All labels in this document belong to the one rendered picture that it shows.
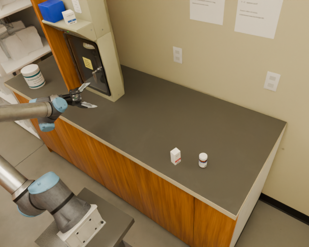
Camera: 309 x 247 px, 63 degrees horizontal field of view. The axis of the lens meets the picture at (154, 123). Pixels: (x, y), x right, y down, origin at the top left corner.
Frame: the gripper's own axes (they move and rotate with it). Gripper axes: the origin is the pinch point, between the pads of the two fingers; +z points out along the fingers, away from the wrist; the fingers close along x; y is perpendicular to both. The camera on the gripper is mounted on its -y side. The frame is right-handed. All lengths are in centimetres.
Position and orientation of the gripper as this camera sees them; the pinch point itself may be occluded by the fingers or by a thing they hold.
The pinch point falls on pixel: (94, 94)
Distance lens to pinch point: 156.7
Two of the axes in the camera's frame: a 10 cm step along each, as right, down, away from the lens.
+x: -3.1, -9.4, 1.3
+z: 9.0, -2.5, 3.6
